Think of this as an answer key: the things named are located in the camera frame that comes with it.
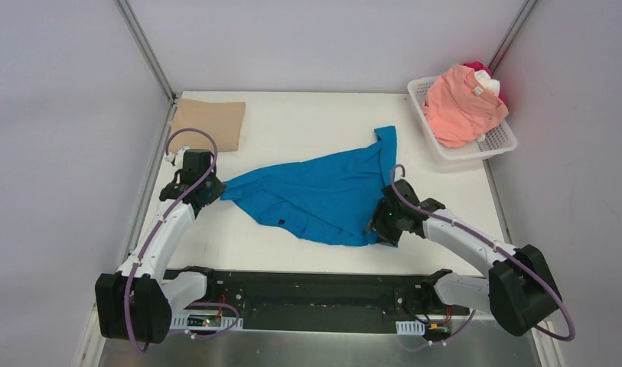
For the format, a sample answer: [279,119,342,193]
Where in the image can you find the blue t shirt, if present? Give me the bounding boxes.
[221,126,397,247]

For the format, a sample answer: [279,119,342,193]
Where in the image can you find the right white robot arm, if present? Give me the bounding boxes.
[367,180,568,336]

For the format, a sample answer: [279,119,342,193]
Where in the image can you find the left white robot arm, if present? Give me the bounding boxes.
[95,148,226,344]

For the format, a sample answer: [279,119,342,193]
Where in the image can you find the folded beige t shirt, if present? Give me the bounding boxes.
[171,99,246,152]

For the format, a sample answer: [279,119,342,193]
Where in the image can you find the right controller board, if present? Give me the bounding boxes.
[395,320,452,340]

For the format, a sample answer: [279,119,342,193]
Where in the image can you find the controller board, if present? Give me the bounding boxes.
[395,320,452,340]
[170,310,243,332]

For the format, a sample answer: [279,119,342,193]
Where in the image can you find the salmon pink t shirt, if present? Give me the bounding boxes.
[422,64,509,148]

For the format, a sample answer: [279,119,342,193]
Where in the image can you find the white plastic basket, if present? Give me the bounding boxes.
[407,76,518,167]

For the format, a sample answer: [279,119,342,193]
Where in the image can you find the left controller board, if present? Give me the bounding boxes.
[170,310,243,332]

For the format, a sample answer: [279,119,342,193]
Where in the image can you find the white garment in basket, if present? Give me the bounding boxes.
[474,70,500,97]

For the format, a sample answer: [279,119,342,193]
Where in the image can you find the magenta garment in basket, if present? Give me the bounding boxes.
[464,61,506,103]

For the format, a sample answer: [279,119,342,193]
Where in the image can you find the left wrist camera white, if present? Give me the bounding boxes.
[164,146,190,167]

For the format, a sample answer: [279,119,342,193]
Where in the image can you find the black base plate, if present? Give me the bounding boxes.
[185,266,470,334]

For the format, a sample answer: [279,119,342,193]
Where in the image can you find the aluminium frame rail left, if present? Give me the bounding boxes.
[114,0,177,104]

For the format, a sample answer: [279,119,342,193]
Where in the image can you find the aluminium frame rail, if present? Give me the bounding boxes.
[487,0,540,74]
[114,0,177,104]

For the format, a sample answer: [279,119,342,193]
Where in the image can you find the aluminium frame rail right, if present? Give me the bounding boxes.
[487,0,540,74]

